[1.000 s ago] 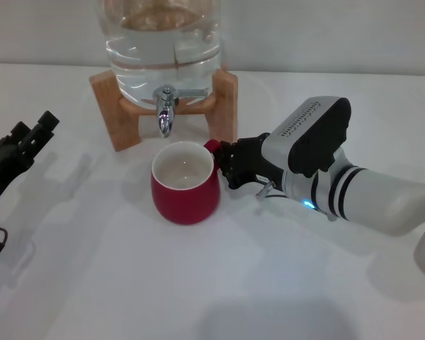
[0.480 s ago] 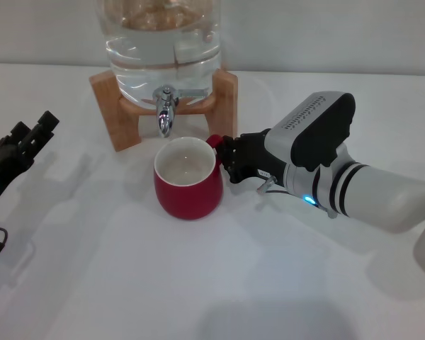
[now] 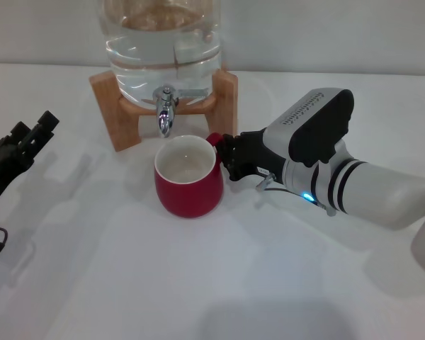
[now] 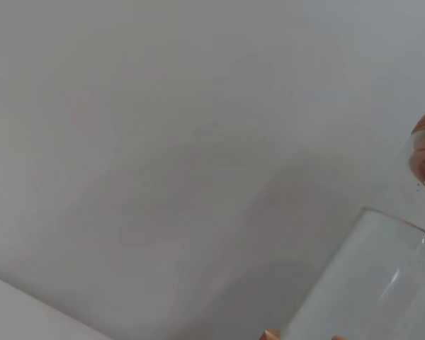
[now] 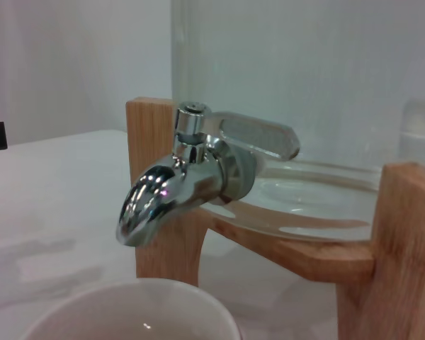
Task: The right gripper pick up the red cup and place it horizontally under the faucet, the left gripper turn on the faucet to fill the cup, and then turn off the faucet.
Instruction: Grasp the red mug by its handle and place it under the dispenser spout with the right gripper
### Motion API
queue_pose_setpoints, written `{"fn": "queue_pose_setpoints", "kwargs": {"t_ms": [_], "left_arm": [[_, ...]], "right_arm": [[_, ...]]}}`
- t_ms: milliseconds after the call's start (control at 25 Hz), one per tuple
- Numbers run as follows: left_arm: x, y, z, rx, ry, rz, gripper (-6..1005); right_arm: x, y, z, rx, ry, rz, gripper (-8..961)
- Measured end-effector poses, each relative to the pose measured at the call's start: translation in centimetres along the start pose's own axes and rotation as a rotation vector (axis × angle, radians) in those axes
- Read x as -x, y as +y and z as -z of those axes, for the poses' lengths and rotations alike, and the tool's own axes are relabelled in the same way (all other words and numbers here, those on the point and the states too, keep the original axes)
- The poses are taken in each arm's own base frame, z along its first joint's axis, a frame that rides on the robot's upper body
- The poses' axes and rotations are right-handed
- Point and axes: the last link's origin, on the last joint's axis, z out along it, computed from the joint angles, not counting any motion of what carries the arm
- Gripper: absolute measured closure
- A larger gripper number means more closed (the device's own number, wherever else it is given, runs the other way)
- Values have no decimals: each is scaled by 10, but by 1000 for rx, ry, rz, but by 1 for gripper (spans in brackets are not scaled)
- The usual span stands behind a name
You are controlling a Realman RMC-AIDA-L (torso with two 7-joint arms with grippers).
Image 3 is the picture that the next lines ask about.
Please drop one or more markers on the red ceramic cup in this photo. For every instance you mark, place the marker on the red ceramic cup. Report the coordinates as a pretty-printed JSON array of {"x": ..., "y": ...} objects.
[{"x": 187, "y": 198}]

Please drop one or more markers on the glass water dispenser jar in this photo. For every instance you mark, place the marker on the glass water dispenser jar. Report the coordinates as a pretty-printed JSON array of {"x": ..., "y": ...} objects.
[{"x": 156, "y": 53}]

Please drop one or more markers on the chrome faucet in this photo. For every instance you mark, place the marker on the chrome faucet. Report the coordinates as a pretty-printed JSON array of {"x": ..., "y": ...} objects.
[{"x": 164, "y": 117}]

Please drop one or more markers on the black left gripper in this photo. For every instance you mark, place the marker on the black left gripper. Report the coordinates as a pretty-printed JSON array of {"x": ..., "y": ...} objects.
[{"x": 0, "y": 173}]

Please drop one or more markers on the grey black wrist camera box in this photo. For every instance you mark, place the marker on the grey black wrist camera box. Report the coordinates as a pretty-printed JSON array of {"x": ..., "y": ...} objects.
[{"x": 315, "y": 124}]

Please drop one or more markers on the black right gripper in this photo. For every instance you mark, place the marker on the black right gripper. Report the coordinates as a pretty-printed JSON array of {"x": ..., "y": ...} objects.
[{"x": 260, "y": 156}]

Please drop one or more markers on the wooden dispenser stand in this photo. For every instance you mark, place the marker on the wooden dispenser stand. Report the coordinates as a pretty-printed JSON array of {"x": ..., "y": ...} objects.
[{"x": 124, "y": 120}]

